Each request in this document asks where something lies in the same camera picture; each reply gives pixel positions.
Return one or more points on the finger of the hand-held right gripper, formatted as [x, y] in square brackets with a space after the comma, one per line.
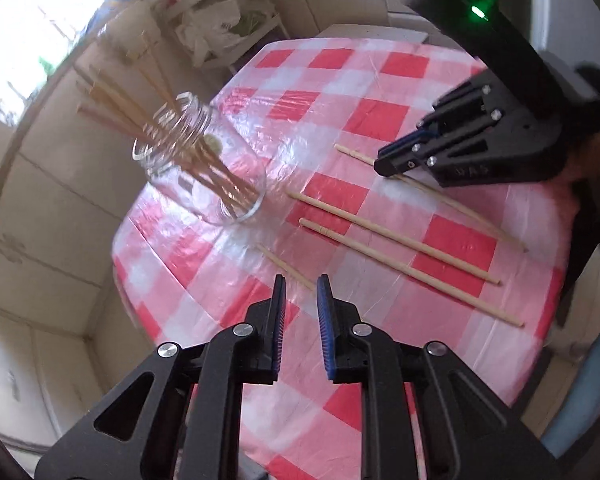
[405, 162]
[470, 105]

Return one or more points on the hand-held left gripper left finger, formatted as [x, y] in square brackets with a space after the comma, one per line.
[280, 330]

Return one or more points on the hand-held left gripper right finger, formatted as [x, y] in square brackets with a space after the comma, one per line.
[325, 330]

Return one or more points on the long wooden chopstick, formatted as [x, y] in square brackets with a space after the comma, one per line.
[480, 222]
[286, 266]
[410, 271]
[395, 238]

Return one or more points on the clear glass jar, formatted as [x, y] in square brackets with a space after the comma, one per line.
[230, 195]

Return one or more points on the bunch of wooden chopsticks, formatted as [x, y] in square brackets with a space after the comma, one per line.
[220, 180]

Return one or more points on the red white checked tablecloth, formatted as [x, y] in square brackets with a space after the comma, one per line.
[300, 425]

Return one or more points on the white step stool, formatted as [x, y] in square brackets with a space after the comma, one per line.
[380, 34]

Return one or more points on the red white checkered tablecloth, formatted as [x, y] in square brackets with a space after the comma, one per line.
[240, 125]

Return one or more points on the white rolling trolley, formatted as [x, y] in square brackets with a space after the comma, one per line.
[240, 44]

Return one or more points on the white plastic bag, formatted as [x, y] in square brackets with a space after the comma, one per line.
[210, 25]

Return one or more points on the white base cabinets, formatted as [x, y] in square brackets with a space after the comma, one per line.
[40, 210]

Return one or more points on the green soap bottle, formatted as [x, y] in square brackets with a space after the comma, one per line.
[46, 63]

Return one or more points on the kitchen window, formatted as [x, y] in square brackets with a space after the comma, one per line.
[30, 25]

